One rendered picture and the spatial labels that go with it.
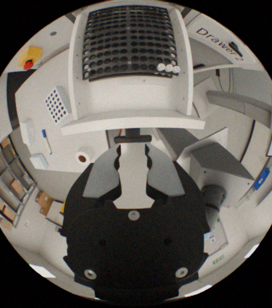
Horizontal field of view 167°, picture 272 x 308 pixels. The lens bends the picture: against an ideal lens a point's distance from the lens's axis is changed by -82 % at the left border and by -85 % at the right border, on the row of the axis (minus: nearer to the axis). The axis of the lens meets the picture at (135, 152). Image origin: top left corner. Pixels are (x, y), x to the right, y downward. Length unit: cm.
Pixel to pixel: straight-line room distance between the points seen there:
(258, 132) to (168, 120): 304
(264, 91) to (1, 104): 251
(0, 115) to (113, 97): 78
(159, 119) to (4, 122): 86
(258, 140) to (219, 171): 279
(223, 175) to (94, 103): 48
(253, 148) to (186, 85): 306
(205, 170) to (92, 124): 39
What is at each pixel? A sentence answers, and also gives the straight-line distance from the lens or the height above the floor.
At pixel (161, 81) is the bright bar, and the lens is 24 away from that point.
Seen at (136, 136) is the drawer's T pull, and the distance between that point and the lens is 18.
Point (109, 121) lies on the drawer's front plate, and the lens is 15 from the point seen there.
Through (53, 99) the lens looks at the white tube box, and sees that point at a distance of 40.
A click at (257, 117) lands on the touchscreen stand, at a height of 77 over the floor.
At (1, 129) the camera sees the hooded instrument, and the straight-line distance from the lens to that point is 83.
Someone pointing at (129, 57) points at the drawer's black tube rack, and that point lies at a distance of 19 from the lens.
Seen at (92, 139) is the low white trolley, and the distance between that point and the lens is 38.
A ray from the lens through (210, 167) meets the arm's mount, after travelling 40.
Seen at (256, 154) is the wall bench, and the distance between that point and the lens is 318.
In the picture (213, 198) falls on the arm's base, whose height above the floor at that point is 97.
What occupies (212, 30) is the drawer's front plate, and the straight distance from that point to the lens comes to 39.
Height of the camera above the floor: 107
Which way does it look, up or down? 57 degrees down
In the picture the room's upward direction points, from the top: 177 degrees clockwise
